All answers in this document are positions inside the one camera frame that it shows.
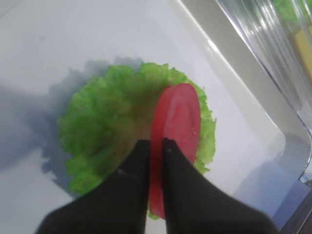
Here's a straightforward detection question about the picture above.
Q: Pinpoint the clear lettuce and cheese container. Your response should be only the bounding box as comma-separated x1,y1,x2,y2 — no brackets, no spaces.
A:
217,0,312,126

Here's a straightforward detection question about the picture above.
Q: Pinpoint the white metal tray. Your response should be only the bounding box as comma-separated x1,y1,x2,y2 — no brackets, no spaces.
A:
0,0,312,234

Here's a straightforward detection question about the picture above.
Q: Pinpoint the red tomato slice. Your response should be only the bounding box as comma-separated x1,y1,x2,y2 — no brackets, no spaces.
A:
149,83,201,218

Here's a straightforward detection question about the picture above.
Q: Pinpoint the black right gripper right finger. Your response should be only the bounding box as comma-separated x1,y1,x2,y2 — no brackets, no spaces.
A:
162,139,279,234

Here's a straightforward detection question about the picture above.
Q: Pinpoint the green lettuce leaf on bun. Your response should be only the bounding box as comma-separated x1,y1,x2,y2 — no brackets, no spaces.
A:
57,62,217,219

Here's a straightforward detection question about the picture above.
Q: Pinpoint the green lettuce leaf in container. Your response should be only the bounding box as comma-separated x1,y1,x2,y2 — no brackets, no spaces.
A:
273,0,309,28

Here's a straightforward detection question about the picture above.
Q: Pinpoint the flat yellow cheese slice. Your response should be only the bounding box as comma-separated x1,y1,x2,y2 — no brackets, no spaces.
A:
294,30,312,79

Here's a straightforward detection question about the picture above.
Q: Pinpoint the white paper sheet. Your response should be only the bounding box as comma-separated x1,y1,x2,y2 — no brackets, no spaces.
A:
0,0,300,234

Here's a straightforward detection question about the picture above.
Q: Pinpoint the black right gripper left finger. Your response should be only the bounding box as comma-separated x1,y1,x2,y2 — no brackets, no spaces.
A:
36,140,150,234

